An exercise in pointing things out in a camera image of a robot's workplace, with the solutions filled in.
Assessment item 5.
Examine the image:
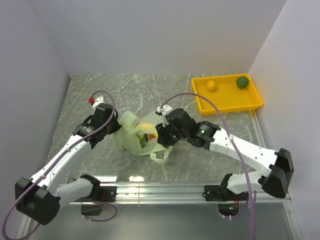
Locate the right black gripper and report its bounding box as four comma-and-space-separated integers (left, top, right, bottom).
155, 119, 189, 149

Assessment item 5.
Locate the green red mango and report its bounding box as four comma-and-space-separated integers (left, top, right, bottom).
136, 134, 158, 148

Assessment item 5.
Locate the pale green plastic bag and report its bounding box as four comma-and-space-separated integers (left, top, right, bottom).
113, 111, 173, 165

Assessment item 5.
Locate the yellow banana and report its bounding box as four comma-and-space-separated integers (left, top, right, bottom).
138, 123, 157, 133

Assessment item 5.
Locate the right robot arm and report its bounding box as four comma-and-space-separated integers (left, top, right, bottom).
155, 105, 294, 202

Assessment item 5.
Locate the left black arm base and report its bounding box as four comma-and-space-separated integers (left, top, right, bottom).
80, 186, 118, 217

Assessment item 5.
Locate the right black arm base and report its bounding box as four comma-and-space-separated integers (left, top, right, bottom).
202, 185, 249, 220

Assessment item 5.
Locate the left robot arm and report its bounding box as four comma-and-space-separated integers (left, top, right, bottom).
15, 103, 121, 226

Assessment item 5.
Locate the small orange fruit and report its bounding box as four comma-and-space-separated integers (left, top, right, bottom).
206, 80, 217, 92

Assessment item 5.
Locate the dark green round fruit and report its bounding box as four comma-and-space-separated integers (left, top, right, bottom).
236, 76, 250, 89

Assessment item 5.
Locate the yellow plastic tray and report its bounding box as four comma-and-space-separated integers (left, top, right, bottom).
191, 73, 264, 113

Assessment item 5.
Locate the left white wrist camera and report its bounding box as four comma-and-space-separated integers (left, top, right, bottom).
88, 95, 105, 111

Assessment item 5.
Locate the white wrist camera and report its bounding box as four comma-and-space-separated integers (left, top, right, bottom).
155, 104, 173, 127
88, 95, 105, 111

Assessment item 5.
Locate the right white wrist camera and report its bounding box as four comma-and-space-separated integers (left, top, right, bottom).
155, 104, 173, 127

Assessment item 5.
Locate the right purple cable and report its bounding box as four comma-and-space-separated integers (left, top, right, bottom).
159, 92, 258, 240

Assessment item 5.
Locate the purple cable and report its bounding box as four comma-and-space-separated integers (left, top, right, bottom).
3, 90, 119, 240
159, 92, 258, 240

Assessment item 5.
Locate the aluminium mounting rail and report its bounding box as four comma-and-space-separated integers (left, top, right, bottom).
14, 109, 303, 240

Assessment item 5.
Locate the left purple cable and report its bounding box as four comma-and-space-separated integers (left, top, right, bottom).
3, 90, 119, 240

